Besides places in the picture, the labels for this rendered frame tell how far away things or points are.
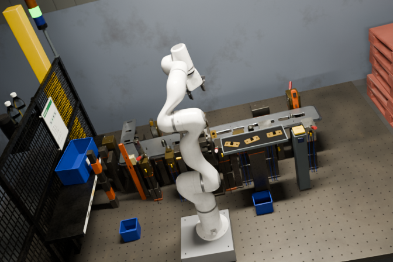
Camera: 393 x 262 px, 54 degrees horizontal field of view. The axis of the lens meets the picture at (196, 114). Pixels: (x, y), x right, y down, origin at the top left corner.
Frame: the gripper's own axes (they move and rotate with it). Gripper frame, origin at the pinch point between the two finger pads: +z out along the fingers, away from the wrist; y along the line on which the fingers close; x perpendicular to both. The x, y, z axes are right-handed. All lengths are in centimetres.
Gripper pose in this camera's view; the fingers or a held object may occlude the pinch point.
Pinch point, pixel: (197, 93)
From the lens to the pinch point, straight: 224.7
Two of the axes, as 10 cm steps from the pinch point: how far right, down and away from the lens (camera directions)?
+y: 7.7, -5.6, 3.1
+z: 3.5, 7.7, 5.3
